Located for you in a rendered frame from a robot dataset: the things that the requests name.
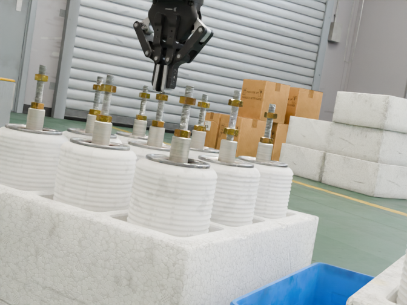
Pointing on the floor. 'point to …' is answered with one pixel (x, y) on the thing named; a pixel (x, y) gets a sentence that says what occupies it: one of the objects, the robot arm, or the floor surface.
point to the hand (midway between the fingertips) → (164, 78)
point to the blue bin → (309, 287)
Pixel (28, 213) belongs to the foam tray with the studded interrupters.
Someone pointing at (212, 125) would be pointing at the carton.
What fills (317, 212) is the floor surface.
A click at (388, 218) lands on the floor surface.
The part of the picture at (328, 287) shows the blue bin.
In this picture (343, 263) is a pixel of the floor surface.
